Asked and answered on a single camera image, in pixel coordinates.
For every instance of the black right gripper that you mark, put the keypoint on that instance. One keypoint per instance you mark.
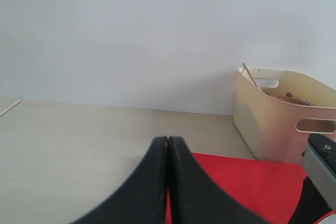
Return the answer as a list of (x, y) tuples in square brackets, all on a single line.
[(312, 207)]

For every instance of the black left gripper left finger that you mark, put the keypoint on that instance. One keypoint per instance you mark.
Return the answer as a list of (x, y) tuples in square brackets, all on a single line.
[(142, 197)]

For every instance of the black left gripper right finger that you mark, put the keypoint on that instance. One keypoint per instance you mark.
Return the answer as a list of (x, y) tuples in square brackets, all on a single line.
[(194, 196)]

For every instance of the red tablecloth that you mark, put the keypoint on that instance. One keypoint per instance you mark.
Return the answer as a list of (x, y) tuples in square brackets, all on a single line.
[(269, 189)]

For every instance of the brown wooden plate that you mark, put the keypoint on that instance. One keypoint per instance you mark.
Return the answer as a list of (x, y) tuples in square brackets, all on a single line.
[(289, 100)]

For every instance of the wooden chopstick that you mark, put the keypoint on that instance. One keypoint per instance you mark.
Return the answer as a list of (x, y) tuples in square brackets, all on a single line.
[(251, 76)]

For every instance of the cream plastic bin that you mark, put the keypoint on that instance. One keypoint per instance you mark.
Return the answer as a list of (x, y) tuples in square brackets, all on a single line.
[(269, 126)]

